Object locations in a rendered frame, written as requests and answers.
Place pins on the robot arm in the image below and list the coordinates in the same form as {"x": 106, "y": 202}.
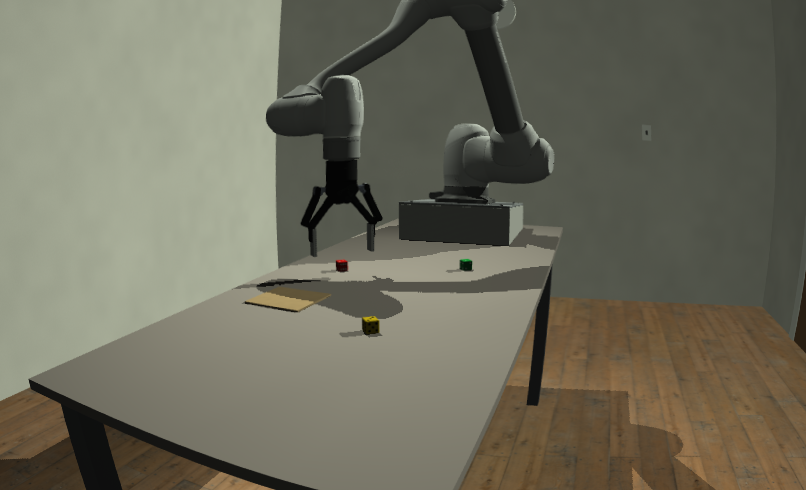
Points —
{"x": 512, "y": 154}

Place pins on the yellow die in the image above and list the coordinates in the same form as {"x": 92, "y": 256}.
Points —
{"x": 370, "y": 325}

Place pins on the tan flat mat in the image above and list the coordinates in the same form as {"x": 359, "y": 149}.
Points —
{"x": 288, "y": 299}

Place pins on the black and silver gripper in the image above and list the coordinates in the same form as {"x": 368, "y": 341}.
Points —
{"x": 341, "y": 192}

